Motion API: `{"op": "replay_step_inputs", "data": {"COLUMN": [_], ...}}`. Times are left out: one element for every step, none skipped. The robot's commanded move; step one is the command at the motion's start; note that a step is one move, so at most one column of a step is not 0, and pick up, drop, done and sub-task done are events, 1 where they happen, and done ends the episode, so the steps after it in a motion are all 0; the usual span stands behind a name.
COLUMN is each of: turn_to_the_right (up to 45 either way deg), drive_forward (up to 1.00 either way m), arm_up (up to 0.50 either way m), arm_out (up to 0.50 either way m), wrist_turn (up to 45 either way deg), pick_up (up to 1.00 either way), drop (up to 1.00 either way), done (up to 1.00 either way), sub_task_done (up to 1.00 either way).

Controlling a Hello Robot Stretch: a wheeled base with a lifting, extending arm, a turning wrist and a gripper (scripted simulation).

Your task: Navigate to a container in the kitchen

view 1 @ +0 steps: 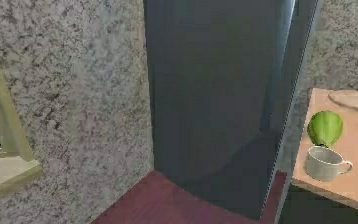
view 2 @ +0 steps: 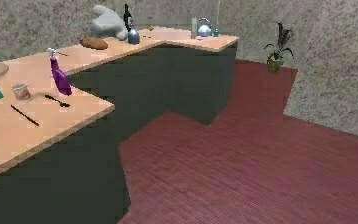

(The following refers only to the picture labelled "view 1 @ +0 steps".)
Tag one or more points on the dark grey fridge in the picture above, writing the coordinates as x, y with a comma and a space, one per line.
213, 100

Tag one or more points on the pale wooden round plate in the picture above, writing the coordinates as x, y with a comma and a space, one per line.
352, 100

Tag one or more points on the white mug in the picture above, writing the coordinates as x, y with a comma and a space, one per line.
324, 164

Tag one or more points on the green lettuce head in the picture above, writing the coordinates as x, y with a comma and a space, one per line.
325, 128

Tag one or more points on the tan kitchen counter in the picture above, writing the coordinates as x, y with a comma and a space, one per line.
357, 173

